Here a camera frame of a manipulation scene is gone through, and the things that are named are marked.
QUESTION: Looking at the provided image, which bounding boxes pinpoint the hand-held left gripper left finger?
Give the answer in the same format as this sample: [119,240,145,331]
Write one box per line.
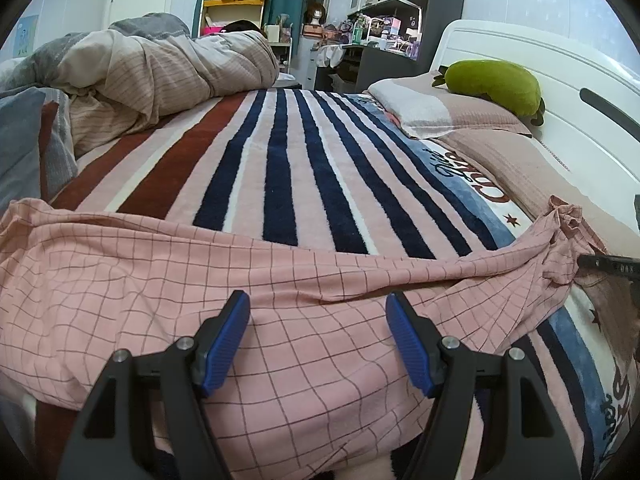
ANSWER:
[57,290,251,480]

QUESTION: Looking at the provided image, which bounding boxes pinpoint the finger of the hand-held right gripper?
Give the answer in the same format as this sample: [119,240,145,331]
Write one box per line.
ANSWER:
[577,254,640,283]

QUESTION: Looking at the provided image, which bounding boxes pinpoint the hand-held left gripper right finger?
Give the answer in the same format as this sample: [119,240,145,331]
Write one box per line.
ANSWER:
[386,291,583,480]

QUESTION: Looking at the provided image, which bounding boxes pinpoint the pink checked pants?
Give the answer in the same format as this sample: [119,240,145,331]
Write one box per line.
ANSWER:
[0,195,608,466]

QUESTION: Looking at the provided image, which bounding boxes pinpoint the pink ribbed pillow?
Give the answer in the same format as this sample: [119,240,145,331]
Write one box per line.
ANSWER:
[442,127,640,261]

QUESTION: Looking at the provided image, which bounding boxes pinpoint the striped plush blanket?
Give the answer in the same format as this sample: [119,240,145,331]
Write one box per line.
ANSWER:
[35,87,640,480]

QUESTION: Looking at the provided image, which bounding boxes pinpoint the white bed headboard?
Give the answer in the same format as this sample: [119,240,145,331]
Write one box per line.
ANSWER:
[429,19,640,221]

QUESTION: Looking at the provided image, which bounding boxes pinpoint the green plush toy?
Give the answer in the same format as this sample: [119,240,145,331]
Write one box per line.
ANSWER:
[434,60,547,126]

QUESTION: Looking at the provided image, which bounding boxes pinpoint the pink pillow with white towel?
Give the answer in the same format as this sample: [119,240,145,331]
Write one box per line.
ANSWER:
[367,72,533,141]

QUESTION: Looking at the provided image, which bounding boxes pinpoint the beige checked duvet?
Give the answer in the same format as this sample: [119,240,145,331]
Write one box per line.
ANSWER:
[0,12,281,158]

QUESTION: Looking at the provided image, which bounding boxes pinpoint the folded blue jeans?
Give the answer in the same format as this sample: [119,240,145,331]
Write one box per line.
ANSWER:
[0,87,48,216]

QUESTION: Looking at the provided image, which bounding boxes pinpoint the small white shelf cart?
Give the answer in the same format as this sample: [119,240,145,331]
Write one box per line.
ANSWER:
[265,22,293,73]

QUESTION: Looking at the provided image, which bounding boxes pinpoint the black and white plush toy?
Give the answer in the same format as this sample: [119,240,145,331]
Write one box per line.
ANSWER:
[220,19,262,34]

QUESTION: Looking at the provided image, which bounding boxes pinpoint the yellow shelf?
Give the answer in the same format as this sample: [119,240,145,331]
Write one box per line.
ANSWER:
[199,0,266,38]

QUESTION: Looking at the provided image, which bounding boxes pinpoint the mannequin head with wig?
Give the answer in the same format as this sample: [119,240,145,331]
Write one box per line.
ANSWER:
[302,2,328,38]

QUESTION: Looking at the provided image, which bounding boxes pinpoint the small blue wall poster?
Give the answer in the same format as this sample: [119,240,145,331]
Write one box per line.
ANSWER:
[14,15,38,56]

